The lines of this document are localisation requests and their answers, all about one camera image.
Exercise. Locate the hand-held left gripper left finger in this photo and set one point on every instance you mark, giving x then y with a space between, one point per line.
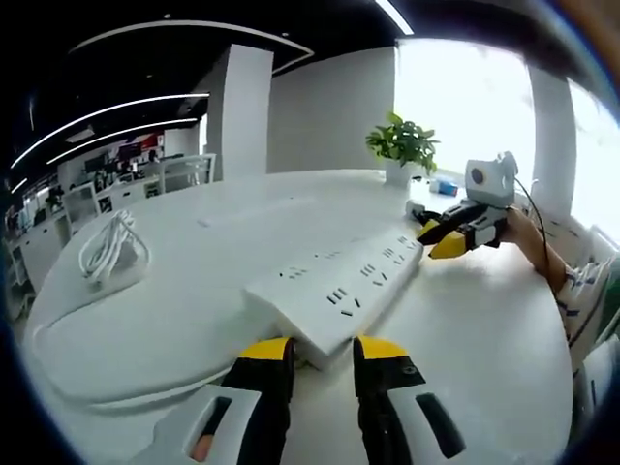
252 416

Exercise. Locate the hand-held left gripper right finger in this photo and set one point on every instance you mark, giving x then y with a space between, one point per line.
382 412

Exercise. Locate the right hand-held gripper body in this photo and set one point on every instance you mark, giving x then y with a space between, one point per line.
489 179

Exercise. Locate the white charger block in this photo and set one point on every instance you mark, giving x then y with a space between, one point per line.
414 207

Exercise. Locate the white oval tray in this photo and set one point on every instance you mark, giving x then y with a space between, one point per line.
145 387

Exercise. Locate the white power strip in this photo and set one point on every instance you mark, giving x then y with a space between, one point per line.
339 295

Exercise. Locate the person's left hand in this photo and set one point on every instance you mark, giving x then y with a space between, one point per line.
201 448

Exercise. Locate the blue tissue box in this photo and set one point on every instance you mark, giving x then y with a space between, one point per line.
444 187

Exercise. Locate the green potted plant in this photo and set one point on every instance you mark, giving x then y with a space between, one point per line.
402 140

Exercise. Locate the white office chair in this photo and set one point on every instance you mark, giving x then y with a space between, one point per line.
80 203

